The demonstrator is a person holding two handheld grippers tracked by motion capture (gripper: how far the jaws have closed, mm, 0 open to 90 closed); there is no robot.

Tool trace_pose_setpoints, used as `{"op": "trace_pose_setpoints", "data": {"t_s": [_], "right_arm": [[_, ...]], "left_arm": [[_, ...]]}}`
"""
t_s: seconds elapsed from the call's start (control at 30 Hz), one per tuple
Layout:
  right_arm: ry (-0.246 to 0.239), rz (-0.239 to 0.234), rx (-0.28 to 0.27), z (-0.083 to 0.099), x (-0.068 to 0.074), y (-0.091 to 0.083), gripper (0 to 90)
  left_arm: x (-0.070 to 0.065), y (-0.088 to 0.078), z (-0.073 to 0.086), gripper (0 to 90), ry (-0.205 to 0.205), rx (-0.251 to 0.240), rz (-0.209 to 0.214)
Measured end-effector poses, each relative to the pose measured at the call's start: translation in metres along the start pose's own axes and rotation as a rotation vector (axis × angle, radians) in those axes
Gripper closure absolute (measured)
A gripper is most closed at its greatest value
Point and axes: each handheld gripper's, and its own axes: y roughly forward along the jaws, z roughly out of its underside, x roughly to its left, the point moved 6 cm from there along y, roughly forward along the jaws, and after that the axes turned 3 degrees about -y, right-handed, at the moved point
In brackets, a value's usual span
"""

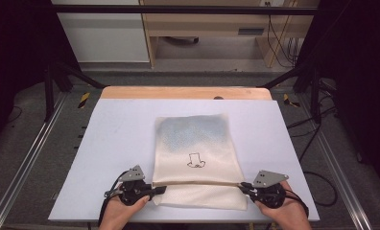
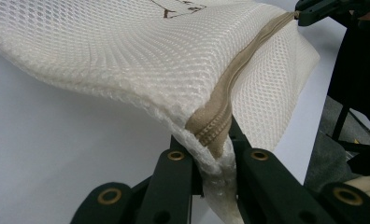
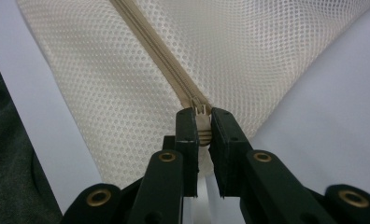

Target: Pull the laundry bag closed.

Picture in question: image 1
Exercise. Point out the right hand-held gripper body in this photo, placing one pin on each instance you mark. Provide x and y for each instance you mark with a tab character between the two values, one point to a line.
269	188

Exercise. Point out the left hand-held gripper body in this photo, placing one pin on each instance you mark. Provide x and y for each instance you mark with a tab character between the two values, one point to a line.
133	187

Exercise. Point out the cream mesh zipper laundry bag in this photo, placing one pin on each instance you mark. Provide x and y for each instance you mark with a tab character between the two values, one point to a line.
194	143

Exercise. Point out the person's left hand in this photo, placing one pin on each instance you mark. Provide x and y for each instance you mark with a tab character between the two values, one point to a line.
117	215

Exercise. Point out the person's right hand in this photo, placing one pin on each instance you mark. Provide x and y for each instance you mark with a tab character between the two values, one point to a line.
289	217

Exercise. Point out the white foam board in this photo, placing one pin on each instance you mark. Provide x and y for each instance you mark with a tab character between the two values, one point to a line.
121	127

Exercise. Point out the light wooden table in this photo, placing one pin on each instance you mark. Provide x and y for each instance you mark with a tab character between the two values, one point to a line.
178	92

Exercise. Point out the black metal stand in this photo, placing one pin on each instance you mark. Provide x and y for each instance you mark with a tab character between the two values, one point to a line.
314	96
49	92

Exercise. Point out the dark curtain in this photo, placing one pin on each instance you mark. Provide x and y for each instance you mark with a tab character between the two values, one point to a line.
357	80
15	48

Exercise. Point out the white cabinet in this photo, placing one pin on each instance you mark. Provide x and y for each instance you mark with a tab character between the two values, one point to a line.
105	35

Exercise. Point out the light wooden desk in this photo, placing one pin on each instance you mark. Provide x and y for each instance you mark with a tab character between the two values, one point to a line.
207	22

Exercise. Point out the aluminium floor rail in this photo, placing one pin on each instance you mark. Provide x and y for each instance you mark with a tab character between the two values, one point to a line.
25	163
338	166

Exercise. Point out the black horizontal frame bar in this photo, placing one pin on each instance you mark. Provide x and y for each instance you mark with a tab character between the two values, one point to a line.
178	9

